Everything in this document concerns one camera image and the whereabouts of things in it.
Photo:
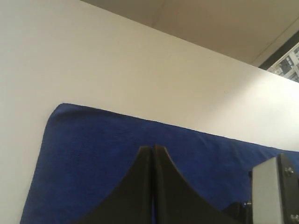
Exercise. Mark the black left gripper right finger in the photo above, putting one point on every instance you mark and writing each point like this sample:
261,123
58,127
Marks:
175,201

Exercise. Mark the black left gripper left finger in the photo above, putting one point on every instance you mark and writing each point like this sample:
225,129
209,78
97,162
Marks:
131,200

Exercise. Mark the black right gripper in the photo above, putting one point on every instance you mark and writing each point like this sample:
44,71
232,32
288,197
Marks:
241,212

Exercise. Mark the blue towel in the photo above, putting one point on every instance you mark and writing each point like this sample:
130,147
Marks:
86,152

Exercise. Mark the black window frame post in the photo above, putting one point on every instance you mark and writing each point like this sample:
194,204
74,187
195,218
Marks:
285,48

